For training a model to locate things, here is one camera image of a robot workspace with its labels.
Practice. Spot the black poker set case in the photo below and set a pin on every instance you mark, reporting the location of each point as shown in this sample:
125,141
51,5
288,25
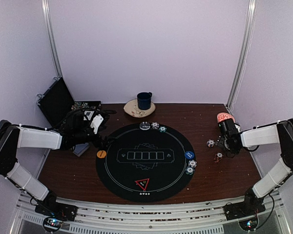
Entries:
57,102

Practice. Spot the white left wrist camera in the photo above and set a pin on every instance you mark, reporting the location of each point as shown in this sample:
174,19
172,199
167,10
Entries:
95,123

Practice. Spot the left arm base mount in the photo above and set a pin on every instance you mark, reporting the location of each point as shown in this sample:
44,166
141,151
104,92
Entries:
55,219

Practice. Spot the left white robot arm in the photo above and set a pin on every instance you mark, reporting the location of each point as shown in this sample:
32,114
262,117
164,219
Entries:
75,128

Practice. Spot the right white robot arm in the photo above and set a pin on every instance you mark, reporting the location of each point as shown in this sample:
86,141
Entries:
273,140

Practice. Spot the orange big blind button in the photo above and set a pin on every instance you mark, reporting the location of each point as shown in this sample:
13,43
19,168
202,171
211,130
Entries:
101,154

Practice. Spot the blue small blind button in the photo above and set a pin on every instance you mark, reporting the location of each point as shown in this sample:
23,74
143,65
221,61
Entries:
189,155

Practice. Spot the green chips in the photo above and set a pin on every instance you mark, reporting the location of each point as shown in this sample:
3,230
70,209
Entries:
162,129

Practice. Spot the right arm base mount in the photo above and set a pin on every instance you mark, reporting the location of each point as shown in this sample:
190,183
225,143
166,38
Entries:
248,221

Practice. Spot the beige ceramic saucer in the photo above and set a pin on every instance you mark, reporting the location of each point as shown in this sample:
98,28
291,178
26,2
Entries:
132,109

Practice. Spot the red triangle all-in marker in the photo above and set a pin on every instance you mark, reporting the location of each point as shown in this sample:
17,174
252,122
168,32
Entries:
143,183

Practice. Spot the round black poker mat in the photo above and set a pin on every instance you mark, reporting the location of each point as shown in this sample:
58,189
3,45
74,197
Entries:
138,154

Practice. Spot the blue ten poker chip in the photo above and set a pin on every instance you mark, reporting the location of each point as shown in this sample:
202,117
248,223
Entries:
192,163

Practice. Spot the dark blue mug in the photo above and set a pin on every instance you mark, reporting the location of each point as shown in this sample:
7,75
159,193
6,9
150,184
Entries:
144,100

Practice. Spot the blue playing card deck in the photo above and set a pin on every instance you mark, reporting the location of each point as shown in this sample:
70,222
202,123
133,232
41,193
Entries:
80,149

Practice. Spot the blue white chip stack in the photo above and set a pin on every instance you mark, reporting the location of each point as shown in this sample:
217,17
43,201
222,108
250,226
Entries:
210,143

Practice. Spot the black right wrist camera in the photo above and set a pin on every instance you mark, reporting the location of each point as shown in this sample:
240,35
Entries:
228,127

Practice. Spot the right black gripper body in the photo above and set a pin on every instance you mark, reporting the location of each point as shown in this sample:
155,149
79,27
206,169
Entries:
225,144

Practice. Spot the red patterned small bowl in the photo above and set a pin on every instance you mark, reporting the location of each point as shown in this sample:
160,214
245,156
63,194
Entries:
223,116

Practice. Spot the green fifty poker chip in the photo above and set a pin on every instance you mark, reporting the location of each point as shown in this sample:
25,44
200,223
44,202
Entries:
189,170

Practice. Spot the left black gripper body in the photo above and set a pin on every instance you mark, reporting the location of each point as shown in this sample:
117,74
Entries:
79,133

